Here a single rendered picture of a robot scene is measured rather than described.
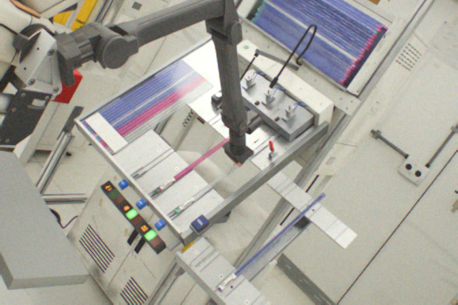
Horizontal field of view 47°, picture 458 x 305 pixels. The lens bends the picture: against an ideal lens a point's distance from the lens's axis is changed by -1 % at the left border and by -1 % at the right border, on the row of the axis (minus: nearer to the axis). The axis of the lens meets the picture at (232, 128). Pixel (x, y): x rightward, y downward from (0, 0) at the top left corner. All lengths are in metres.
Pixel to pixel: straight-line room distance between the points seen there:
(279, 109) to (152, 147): 0.50
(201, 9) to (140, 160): 0.79
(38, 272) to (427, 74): 2.66
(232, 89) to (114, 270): 1.16
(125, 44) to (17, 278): 0.67
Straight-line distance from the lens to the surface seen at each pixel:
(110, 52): 1.21
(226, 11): 1.44
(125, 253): 2.41
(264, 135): 2.02
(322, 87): 2.10
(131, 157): 2.02
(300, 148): 2.00
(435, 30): 3.58
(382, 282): 3.59
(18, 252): 1.58
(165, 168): 1.96
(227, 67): 1.56
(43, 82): 1.19
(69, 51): 1.17
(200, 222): 1.78
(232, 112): 1.67
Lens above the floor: 1.53
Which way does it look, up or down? 14 degrees down
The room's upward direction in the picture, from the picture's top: 33 degrees clockwise
